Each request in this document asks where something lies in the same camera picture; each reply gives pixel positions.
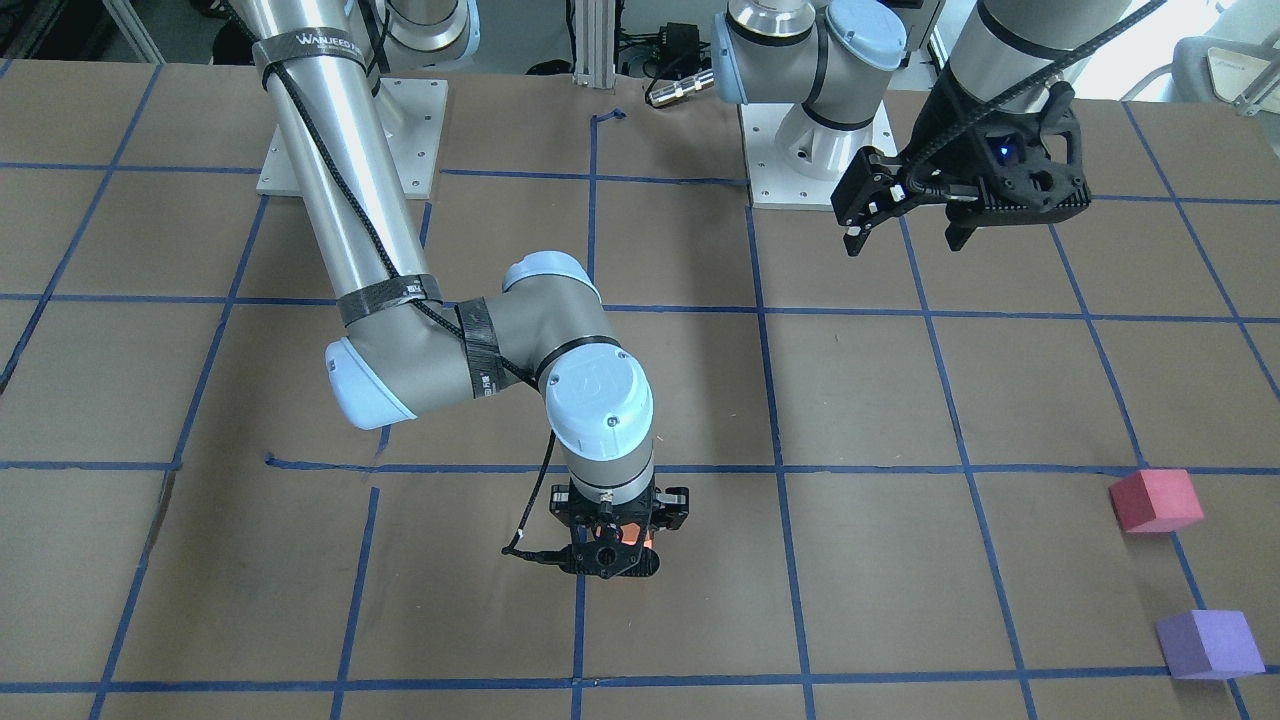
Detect metal base plate arm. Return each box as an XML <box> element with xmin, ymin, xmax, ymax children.
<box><xmin>740</xmin><ymin>102</ymin><xmax>897</xmax><ymax>211</ymax></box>
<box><xmin>256</xmin><ymin>78</ymin><xmax>449</xmax><ymax>200</ymax></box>

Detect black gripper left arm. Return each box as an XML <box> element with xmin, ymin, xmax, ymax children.
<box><xmin>831</xmin><ymin>79</ymin><xmax>1091</xmax><ymax>258</ymax></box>

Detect aluminium frame post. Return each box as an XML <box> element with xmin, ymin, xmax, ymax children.
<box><xmin>567</xmin><ymin>0</ymin><xmax>620</xmax><ymax>94</ymax></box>

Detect orange foam cube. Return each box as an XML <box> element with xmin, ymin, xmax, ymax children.
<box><xmin>590</xmin><ymin>521</ymin><xmax>653</xmax><ymax>555</ymax></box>

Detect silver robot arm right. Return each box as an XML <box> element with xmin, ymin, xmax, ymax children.
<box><xmin>241</xmin><ymin>78</ymin><xmax>986</xmax><ymax>598</ymax></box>

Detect purple foam cube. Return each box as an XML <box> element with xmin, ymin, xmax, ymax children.
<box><xmin>1155</xmin><ymin>609</ymin><xmax>1266</xmax><ymax>682</ymax></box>

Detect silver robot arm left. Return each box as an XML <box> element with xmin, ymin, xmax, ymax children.
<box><xmin>712</xmin><ymin>1</ymin><xmax>1158</xmax><ymax>256</ymax></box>

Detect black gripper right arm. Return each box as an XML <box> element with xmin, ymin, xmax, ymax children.
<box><xmin>548</xmin><ymin>486</ymin><xmax>690</xmax><ymax>579</ymax></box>

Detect pink foam cube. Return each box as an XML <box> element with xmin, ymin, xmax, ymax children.
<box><xmin>1108</xmin><ymin>468</ymin><xmax>1204</xmax><ymax>533</ymax></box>

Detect brown paper mat blue grid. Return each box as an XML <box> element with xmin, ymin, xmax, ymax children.
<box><xmin>3</xmin><ymin>61</ymin><xmax>1277</xmax><ymax>719</ymax></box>

